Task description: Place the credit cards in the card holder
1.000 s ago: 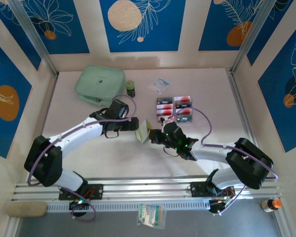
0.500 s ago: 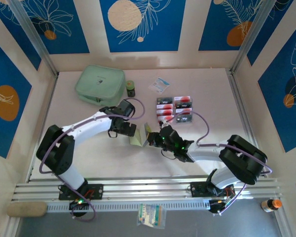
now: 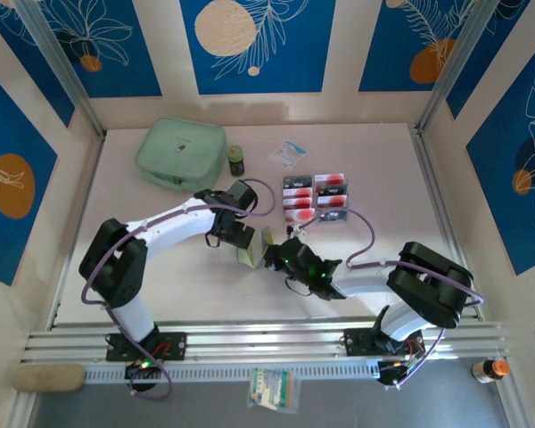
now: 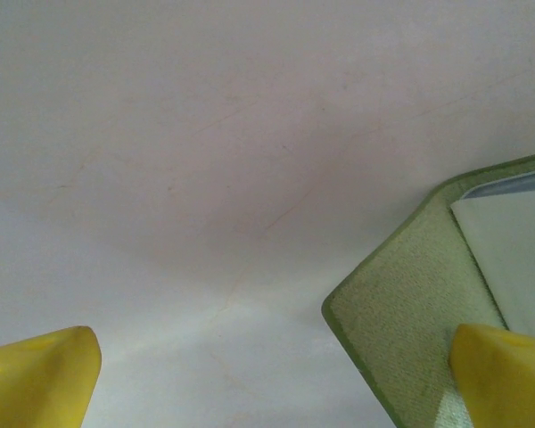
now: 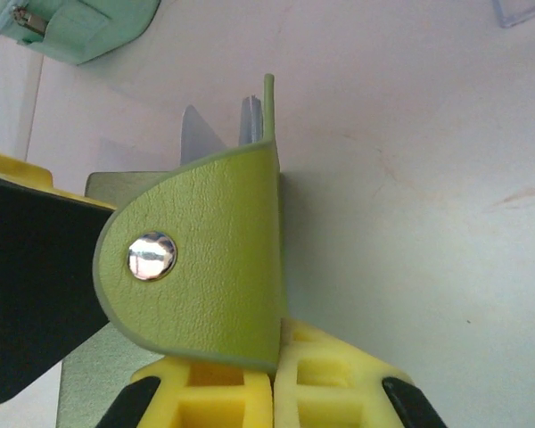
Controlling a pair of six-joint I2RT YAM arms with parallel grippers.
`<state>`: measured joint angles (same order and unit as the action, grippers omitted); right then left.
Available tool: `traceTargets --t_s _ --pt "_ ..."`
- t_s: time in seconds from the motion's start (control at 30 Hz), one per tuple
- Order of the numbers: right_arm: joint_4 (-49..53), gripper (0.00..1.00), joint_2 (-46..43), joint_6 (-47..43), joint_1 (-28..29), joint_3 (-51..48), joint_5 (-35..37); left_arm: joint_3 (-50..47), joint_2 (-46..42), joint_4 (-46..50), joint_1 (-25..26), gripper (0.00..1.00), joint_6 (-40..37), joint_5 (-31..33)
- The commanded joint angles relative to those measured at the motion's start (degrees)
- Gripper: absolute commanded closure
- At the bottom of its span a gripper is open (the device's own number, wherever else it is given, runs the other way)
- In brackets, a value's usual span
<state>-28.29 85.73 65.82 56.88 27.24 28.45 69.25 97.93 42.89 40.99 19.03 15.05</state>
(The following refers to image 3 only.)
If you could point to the green card holder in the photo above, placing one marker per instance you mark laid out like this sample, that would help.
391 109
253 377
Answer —
251 255

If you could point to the clear acrylic card stand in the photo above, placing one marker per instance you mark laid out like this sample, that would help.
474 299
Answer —
294 224

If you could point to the red white april card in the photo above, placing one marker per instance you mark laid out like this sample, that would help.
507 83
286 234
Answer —
297 193
331 178
299 216
297 203

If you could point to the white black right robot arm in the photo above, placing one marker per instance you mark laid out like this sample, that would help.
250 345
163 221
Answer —
365 283

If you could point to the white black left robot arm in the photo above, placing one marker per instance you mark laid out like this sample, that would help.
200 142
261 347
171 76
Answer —
174 227

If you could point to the small jar with green lid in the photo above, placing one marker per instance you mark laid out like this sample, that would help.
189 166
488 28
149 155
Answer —
236 165

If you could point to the mint green zip pouch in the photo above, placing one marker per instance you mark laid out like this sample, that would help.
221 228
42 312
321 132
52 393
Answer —
180 149

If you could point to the white blue sachet packet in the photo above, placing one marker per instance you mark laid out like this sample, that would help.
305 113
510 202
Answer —
287 153

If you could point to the clear plastic bag packet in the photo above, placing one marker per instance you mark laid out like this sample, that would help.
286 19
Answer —
272 388

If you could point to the amber bottle with orange cap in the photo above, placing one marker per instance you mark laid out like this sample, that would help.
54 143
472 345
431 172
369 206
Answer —
490 371

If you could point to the beige foam block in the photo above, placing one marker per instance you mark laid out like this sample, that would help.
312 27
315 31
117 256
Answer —
49 378

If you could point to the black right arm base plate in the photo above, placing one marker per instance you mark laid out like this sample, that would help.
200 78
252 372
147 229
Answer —
356 341

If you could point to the aluminium frame rail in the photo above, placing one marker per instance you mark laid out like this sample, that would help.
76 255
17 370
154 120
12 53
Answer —
258 341

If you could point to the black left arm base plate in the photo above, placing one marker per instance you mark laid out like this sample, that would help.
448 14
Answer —
174 345

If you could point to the aluminium table side rail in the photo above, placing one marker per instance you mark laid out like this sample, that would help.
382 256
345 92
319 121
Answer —
81 223
443 223

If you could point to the aluminium frame post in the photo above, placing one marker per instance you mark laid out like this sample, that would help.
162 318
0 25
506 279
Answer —
60 67
457 67

